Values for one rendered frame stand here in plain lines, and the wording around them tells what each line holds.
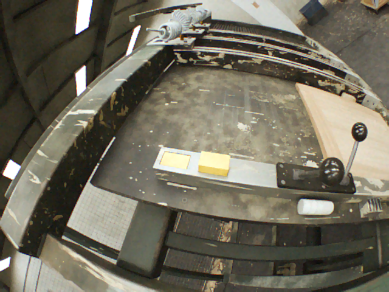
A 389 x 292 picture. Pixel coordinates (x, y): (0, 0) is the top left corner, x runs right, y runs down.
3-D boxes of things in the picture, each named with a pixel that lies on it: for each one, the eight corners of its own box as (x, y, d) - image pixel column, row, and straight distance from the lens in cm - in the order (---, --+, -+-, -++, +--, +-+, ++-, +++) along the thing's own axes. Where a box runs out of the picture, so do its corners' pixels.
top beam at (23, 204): (54, 263, 40) (16, 252, 34) (30, 241, 47) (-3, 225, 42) (211, 22, 213) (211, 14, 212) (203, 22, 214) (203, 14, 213)
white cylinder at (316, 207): (296, 216, 35) (327, 216, 39) (304, 210, 33) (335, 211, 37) (296, 202, 36) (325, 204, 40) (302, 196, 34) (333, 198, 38)
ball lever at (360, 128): (351, 190, 40) (372, 126, 38) (338, 189, 37) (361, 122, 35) (342, 181, 42) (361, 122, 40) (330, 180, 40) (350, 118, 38)
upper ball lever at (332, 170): (301, 186, 34) (349, 188, 24) (284, 184, 33) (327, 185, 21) (304, 166, 35) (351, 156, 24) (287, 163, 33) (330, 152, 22)
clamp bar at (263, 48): (357, 89, 125) (371, 57, 122) (167, 50, 99) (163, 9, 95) (351, 81, 132) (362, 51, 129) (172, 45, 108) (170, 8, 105)
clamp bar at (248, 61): (375, 112, 110) (394, 76, 106) (149, 66, 79) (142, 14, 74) (367, 101, 116) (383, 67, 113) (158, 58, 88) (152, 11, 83)
